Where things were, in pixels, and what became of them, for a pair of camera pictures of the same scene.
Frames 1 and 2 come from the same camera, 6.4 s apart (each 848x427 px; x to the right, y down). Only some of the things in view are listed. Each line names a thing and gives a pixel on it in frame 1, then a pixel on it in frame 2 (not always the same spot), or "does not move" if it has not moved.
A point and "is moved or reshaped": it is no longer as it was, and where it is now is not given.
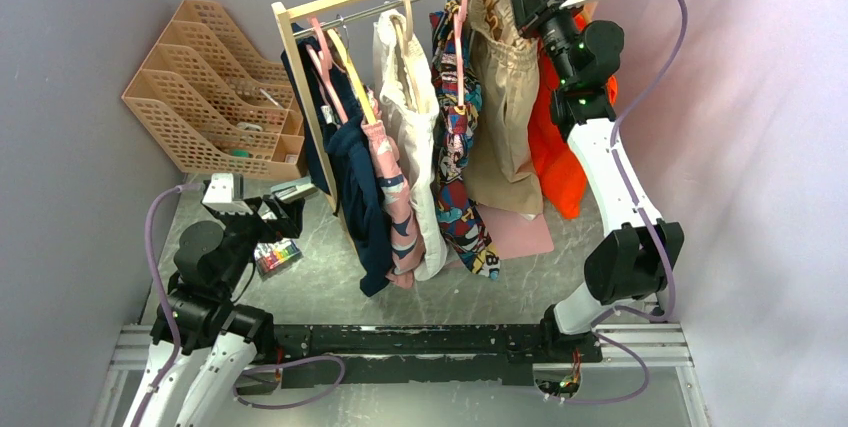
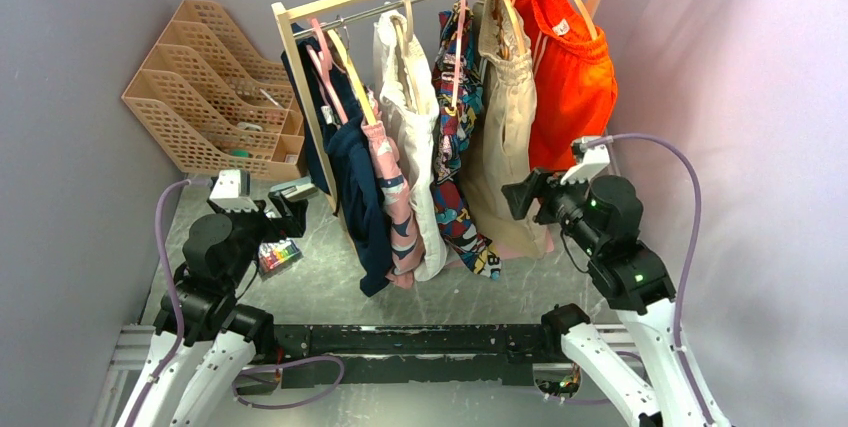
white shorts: (405, 80) does not move
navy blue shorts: (344, 155) does not move
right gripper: (528, 3) -> (520, 194)
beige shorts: (507, 171) is moved or reshaped
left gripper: (286, 223) does not move
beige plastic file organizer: (206, 103) does not move
